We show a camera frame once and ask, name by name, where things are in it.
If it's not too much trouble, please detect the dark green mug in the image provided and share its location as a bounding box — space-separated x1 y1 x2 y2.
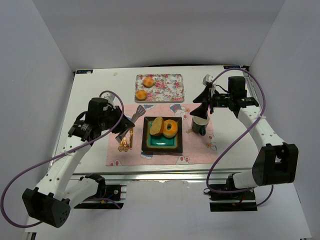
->
191 116 210 136

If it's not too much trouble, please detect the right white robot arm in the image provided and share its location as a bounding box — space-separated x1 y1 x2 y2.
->
190 74 299 193

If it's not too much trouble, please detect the round bun upper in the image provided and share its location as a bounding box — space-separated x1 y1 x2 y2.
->
142 76 155 88

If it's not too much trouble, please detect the brown bread slice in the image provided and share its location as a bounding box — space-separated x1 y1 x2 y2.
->
149 116 164 136

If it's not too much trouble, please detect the pink bunny placemat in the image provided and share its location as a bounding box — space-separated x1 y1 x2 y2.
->
106 103 219 167

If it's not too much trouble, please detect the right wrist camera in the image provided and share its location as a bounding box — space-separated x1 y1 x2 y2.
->
202 74 216 91

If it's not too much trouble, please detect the floral serving tray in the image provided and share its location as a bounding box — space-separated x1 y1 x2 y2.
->
134 73 185 103

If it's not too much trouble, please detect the square teal brown plate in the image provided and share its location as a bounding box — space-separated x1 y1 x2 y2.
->
141 116 183 154

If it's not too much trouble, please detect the round bun lower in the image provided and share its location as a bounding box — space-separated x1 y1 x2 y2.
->
135 90 148 101

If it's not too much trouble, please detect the round bun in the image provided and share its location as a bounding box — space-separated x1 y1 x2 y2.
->
142 76 155 88
135 90 148 101

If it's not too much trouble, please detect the gold fork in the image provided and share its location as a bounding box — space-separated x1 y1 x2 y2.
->
118 137 130 152

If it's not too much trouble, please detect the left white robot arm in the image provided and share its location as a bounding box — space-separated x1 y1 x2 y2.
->
22 93 135 228

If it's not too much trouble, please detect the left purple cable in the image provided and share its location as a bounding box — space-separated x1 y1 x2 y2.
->
0 90 125 229

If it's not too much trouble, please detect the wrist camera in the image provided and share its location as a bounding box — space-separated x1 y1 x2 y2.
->
202 74 216 91
102 92 116 109

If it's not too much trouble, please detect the glazed donut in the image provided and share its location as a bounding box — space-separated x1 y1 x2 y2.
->
162 119 178 138

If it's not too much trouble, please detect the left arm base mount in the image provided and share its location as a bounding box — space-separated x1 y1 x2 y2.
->
74 173 127 210

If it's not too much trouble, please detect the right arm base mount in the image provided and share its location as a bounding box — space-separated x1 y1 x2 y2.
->
203 173 258 212

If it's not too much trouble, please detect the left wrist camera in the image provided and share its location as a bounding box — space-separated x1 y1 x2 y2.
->
102 92 116 109

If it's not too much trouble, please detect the gold knife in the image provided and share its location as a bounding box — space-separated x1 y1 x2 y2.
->
129 128 134 150

